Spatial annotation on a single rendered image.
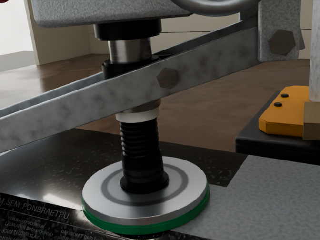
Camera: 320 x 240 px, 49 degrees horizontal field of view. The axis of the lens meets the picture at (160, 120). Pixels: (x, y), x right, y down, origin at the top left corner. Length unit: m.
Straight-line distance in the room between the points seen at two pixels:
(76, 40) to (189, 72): 8.80
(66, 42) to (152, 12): 8.64
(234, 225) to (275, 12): 0.30
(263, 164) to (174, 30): 7.12
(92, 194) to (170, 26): 7.30
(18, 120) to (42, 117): 0.04
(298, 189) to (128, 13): 0.41
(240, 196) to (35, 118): 0.35
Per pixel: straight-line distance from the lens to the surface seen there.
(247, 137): 1.15
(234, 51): 0.49
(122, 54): 0.52
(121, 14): 0.44
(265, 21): 0.47
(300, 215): 0.59
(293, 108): 1.31
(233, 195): 0.62
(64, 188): 0.71
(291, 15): 0.48
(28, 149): 0.94
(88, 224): 0.61
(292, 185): 0.66
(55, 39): 8.85
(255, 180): 0.67
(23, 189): 0.74
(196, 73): 0.49
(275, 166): 0.72
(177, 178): 0.62
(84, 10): 0.45
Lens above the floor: 1.17
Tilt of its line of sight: 19 degrees down
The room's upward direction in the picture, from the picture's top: 5 degrees counter-clockwise
